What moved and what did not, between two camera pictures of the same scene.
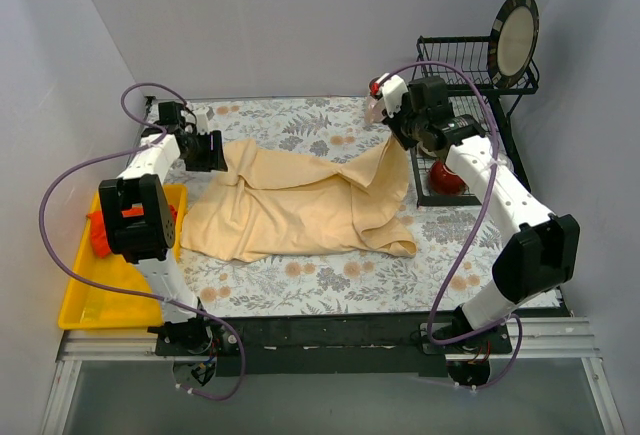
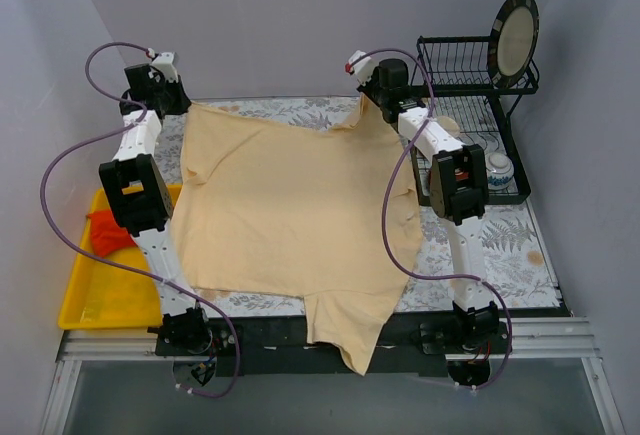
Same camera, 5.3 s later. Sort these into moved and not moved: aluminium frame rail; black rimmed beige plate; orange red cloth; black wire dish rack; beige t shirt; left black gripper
Moved: left black gripper; beige t shirt
Not moved: black rimmed beige plate; aluminium frame rail; orange red cloth; black wire dish rack
